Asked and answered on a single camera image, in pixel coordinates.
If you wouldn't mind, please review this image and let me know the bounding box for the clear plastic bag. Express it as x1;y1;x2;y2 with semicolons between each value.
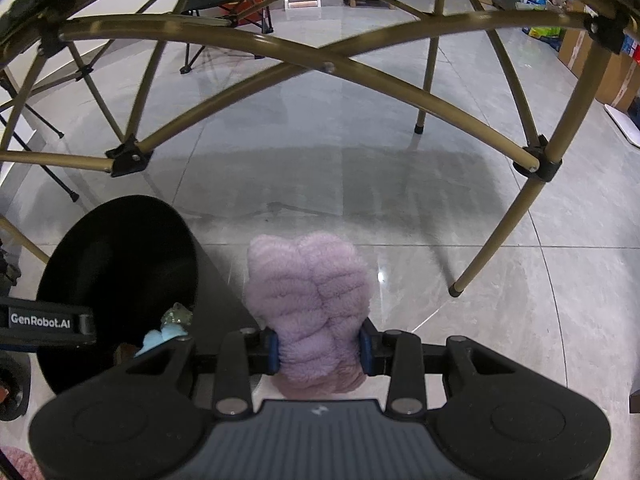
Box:
160;302;195;328

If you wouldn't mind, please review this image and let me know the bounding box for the blue plush toy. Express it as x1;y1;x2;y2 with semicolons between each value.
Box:
134;322;193;358

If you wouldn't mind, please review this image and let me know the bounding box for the white floor scale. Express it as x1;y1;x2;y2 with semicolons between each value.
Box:
605;104;640;148

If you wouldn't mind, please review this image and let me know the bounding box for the brown sponge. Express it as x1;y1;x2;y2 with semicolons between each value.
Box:
114;342;141;367

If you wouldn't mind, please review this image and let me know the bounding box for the black camera tripod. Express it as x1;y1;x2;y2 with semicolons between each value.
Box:
0;70;81;203

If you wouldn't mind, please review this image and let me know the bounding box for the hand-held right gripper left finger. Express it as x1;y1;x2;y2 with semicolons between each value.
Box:
125;327;280;418

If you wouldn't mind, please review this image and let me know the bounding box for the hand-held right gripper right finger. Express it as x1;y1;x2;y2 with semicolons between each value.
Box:
357;317;516;418

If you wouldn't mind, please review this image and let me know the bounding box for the tan folding table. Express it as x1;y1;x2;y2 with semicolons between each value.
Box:
0;0;640;298

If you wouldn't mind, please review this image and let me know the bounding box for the stack of cardboard boxes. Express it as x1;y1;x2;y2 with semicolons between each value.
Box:
557;30;640;111

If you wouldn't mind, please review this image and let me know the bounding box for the green packet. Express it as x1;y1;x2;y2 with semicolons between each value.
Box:
522;25;566;41

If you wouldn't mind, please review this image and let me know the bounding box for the purple fluffy headband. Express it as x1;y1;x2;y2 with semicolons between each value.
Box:
243;230;373;401

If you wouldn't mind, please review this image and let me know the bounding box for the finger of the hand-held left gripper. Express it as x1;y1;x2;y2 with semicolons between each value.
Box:
75;310;97;347

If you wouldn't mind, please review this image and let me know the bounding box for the black round bin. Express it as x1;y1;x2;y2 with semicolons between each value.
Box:
36;195;261;396

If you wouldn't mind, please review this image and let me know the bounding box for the pink fluffy slipper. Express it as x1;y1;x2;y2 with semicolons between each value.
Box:
0;447;43;480

